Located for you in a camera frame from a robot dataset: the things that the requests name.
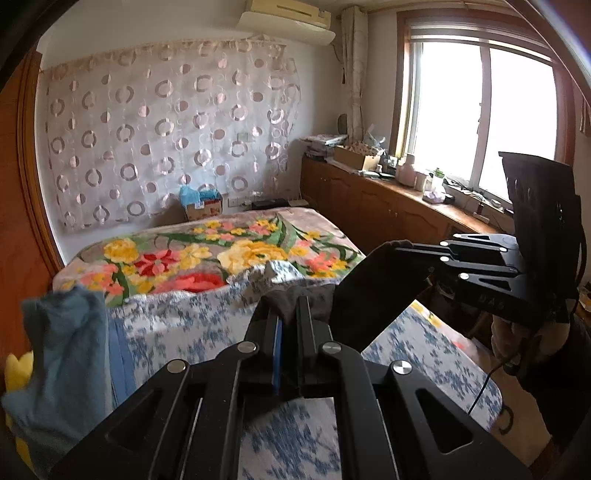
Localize black cable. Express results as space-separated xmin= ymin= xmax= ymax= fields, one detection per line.
xmin=467 ymin=354 xmax=521 ymax=437

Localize stack of papers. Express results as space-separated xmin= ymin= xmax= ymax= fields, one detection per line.
xmin=300 ymin=134 xmax=348 ymax=159

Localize blue denim clothes pile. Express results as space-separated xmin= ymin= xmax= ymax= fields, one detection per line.
xmin=2 ymin=287 xmax=136 ymax=479

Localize yellow plush toy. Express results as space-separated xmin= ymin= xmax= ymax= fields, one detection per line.
xmin=3 ymin=351 xmax=36 ymax=471

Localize long wooden cabinet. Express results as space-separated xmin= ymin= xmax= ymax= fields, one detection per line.
xmin=301 ymin=156 xmax=499 ymax=254

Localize wall air conditioner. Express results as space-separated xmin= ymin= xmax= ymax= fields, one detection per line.
xmin=236 ymin=0 xmax=335 ymax=46

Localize clear plastic bottle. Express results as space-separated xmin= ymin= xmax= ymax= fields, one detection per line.
xmin=423 ymin=168 xmax=447 ymax=204

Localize cardboard box with blue cloth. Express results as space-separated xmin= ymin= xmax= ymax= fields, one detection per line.
xmin=179 ymin=185 xmax=222 ymax=221

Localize person's right hand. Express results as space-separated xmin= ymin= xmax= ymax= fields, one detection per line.
xmin=491 ymin=315 xmax=570 ymax=365

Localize cardboard box on cabinet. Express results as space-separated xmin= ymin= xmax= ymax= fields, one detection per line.
xmin=334 ymin=143 xmax=381 ymax=171

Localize window with white frame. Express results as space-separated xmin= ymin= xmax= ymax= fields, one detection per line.
xmin=391 ymin=8 xmax=575 ymax=206

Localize black pants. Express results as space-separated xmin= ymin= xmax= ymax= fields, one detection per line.
xmin=252 ymin=241 xmax=433 ymax=352

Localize blue floral white bedsheet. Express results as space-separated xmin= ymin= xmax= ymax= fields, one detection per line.
xmin=108 ymin=260 xmax=504 ymax=480

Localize pink floral blanket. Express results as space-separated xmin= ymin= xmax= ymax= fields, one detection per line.
xmin=52 ymin=207 xmax=363 ymax=307

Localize pink bottle on sill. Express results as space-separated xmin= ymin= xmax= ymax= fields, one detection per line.
xmin=397 ymin=153 xmax=417 ymax=188

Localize sheer circle-pattern curtain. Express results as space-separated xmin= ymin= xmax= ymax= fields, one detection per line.
xmin=42 ymin=38 xmax=301 ymax=232

